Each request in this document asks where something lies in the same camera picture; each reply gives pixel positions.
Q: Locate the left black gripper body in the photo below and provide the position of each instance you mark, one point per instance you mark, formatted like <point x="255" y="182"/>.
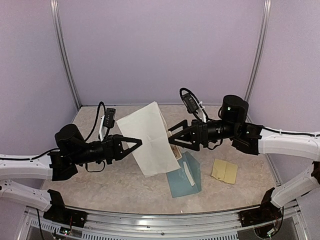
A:
<point x="109" y="153"/>

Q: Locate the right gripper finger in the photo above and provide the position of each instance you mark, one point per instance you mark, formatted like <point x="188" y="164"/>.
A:
<point x="181" y="128"/>
<point x="181" y="143"/>

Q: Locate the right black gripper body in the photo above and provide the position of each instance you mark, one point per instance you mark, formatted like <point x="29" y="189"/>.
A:
<point x="203" y="131"/>

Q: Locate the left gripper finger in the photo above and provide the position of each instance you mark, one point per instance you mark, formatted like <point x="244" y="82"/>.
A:
<point x="131" y="140"/>
<point x="128" y="148"/>

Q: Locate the lined letter paper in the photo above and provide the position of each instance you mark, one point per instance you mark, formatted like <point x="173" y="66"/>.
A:
<point x="155" y="155"/>

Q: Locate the blue envelope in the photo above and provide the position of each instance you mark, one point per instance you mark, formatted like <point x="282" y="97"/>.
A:
<point x="187" y="179"/>

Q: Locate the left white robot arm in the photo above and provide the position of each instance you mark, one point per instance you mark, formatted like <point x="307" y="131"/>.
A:
<point x="59" y="164"/>

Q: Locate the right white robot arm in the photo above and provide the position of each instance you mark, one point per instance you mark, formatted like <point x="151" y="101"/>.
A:
<point x="251" y="139"/>

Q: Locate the folded yellow paper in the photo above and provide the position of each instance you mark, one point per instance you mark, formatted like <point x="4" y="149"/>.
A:
<point x="224" y="171"/>

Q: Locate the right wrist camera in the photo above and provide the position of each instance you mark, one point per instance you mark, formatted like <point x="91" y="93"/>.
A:
<point x="190" y="103"/>

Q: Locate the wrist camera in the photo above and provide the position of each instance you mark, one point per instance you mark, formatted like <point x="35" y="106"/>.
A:
<point x="109" y="118"/>
<point x="190" y="103"/>

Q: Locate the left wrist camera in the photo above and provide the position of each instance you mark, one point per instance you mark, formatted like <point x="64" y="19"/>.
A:
<point x="109" y="118"/>

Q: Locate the aluminium front rail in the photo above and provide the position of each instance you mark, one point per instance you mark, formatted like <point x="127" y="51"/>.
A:
<point x="103" y="225"/>

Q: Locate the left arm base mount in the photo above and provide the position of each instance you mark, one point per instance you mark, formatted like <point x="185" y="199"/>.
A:
<point x="66" y="216"/>

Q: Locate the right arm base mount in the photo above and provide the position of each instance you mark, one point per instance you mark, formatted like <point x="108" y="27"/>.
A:
<point x="259" y="215"/>

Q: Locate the right aluminium corner post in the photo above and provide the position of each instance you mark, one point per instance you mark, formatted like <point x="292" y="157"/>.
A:
<point x="259" y="49"/>

